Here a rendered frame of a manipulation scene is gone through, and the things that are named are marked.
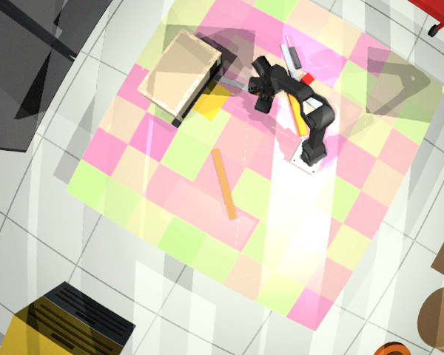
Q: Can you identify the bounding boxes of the red cube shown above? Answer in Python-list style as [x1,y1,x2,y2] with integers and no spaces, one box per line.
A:
[300,73,314,86]

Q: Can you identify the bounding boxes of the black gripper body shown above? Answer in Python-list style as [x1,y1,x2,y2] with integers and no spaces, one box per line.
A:
[255,84,277,114]

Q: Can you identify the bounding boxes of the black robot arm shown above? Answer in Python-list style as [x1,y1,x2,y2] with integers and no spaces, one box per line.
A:
[248,55,336,167]

